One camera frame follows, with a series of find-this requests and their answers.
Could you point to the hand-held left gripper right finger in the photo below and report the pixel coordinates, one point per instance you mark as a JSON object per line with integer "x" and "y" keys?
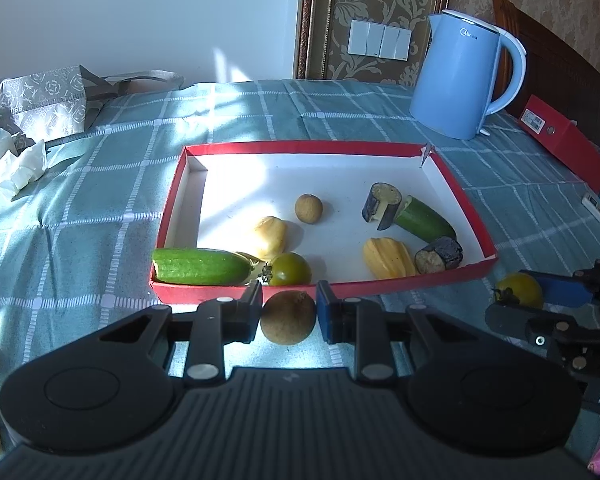
{"x": 325, "y": 310}

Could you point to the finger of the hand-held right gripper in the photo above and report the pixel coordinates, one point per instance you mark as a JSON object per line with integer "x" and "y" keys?
{"x": 565, "y": 290}
{"x": 510, "y": 322}

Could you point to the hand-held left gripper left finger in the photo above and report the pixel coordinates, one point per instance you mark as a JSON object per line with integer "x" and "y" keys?
{"x": 252, "y": 310}

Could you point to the yellow tomato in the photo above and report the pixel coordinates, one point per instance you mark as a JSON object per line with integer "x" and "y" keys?
{"x": 520, "y": 290}

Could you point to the green tomato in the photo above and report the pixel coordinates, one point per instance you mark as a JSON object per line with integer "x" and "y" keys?
{"x": 290, "y": 270}

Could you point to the red cardboard box tray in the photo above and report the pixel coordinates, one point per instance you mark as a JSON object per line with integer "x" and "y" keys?
{"x": 330, "y": 245}

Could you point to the green cucumber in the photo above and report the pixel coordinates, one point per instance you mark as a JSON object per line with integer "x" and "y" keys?
{"x": 422, "y": 220}
{"x": 200, "y": 266}

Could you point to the yellow fruit piece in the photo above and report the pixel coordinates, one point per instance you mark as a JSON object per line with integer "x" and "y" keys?
{"x": 387, "y": 258}
{"x": 270, "y": 236}

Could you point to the dark eggplant piece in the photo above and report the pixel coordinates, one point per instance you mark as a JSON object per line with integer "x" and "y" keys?
{"x": 437, "y": 256}

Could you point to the black cylinder block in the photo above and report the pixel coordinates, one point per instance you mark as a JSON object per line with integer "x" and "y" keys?
{"x": 380, "y": 205}

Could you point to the red cardboard box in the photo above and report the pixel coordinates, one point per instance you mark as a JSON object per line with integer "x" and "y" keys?
{"x": 565, "y": 140}

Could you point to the green checked tablecloth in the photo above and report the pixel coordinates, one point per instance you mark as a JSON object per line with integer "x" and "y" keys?
{"x": 80, "y": 220}

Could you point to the brown wooden chair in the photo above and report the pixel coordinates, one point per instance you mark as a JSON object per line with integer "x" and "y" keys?
{"x": 570, "y": 70}

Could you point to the blue electric kettle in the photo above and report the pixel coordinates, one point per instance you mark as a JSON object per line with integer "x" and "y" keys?
{"x": 455, "y": 75}

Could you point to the white tissue pack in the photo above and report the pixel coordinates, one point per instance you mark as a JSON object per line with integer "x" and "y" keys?
{"x": 15, "y": 165}

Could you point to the grey patterned paper bag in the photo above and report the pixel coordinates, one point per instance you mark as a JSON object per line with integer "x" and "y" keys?
{"x": 45, "y": 100}

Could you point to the white wall switch panel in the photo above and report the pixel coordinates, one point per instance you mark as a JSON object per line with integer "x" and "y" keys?
{"x": 380, "y": 40}

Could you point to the ornate wooden wall frame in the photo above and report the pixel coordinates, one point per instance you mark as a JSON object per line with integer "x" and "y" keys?
{"x": 307, "y": 20}

